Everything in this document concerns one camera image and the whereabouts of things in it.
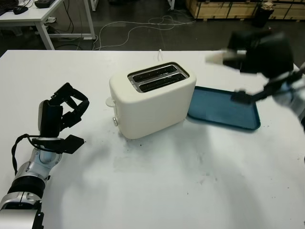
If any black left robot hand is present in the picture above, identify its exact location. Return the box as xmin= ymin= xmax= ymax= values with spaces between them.
xmin=38 ymin=82 xmax=91 ymax=139

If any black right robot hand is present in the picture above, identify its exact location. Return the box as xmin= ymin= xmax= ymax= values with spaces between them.
xmin=223 ymin=30 xmax=295 ymax=79

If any white bread slice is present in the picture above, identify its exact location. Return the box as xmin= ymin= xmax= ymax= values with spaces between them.
xmin=205 ymin=51 xmax=248 ymax=65

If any blue plastic tray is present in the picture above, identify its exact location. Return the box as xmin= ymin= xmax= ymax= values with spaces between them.
xmin=187 ymin=85 xmax=261 ymax=131

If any cream white two-slot toaster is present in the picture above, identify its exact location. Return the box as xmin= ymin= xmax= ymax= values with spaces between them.
xmin=109 ymin=61 xmax=197 ymax=140

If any black trash bin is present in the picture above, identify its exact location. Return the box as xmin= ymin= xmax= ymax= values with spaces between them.
xmin=252 ymin=2 xmax=272 ymax=28

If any wooden crate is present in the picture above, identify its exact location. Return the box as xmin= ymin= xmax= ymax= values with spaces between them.
xmin=185 ymin=0 xmax=305 ymax=21

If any white office desk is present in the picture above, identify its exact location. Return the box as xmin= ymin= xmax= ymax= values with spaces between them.
xmin=0 ymin=0 xmax=96 ymax=50

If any black device case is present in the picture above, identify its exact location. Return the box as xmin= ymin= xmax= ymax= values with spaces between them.
xmin=34 ymin=0 xmax=55 ymax=8

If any black keyboard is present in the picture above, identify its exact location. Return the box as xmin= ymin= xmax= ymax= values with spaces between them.
xmin=0 ymin=0 xmax=20 ymax=16

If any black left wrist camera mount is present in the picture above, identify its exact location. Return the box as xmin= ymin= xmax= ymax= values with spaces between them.
xmin=32 ymin=135 xmax=85 ymax=155

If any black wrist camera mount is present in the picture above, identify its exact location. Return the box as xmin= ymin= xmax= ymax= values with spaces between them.
xmin=230 ymin=71 xmax=305 ymax=105
xmin=32 ymin=135 xmax=85 ymax=155

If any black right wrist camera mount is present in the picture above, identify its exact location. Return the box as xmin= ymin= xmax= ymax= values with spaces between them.
xmin=230 ymin=71 xmax=305 ymax=105

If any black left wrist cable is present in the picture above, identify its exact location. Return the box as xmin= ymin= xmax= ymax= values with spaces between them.
xmin=11 ymin=134 xmax=36 ymax=176

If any white cable on floor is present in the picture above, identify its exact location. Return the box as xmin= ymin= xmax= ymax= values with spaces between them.
xmin=94 ymin=15 xmax=196 ymax=51

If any white toaster power cord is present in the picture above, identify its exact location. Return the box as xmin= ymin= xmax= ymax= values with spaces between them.
xmin=154 ymin=49 xmax=164 ymax=63

